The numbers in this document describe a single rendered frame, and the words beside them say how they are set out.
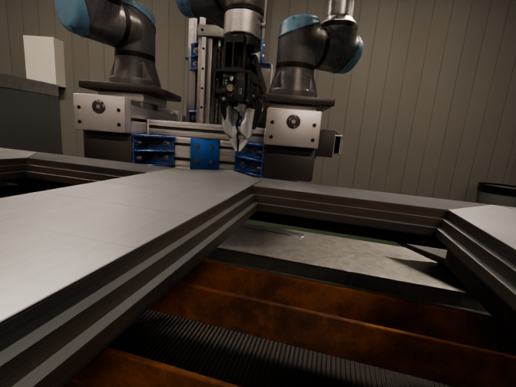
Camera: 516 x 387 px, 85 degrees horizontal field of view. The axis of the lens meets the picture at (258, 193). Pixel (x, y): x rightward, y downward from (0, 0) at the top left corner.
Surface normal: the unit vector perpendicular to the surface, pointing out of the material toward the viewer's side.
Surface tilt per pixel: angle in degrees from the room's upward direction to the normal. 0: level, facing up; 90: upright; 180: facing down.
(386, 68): 90
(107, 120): 90
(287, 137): 90
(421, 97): 90
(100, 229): 0
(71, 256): 0
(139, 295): 0
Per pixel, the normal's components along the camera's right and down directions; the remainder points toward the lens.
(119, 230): 0.07, -0.98
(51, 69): -0.06, 0.19
